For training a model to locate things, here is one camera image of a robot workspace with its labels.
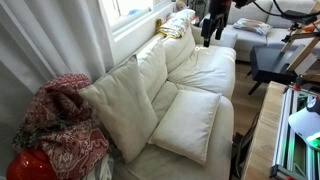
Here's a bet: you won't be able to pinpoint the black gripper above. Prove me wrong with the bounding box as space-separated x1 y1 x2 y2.
202 12 228 47

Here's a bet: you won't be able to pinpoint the large beige throw pillow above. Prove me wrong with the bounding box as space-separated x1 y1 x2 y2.
79 55 158 162

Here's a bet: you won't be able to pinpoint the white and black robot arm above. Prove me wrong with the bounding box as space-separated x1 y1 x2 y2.
201 0 255 47

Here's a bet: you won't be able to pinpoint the patterned pillow on sofa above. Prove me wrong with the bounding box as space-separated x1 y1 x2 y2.
233 18 272 35

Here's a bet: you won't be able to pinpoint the beige fabric couch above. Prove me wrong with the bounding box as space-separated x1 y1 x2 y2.
89 23 238 180

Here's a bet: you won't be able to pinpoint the small beige throw pillow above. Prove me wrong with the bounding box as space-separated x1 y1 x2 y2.
149 90 221 165

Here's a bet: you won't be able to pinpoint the far beige back cushion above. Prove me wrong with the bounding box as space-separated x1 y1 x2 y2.
162 27 195 72

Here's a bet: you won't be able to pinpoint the beige cushion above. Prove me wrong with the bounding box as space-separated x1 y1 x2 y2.
162 27 195 72
137 40 167 101

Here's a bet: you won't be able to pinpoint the colourful folded blanket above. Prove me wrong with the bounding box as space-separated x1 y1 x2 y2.
156 9 195 38

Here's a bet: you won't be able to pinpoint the dark navy coffee table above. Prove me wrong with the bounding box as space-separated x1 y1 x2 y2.
247 44 320 96

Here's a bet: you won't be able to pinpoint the near beige back cushion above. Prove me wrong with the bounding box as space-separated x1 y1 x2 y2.
137 40 167 101

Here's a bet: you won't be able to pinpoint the light grey sectional sofa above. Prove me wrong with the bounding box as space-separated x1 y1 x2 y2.
224 0 319 62

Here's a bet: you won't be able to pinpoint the white curtain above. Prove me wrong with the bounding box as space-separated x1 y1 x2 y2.
0 0 113 177

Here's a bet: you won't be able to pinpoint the red patterned blanket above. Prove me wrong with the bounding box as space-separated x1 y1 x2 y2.
13 74 109 180

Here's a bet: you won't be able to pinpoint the shiny red bag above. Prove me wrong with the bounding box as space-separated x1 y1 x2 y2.
6 149 59 180

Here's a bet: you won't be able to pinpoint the wooden stand frame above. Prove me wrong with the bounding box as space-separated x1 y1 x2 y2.
281 3 320 81

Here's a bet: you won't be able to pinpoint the black camera on stand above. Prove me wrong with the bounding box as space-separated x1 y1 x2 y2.
281 10 317 25

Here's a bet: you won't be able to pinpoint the white window frame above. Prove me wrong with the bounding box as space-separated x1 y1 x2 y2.
99 0 174 65

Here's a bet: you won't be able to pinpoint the black cables by table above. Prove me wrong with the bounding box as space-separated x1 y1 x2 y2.
229 112 261 180

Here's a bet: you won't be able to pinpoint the aluminium frame rail rig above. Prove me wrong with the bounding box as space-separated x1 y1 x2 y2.
269 85 320 180

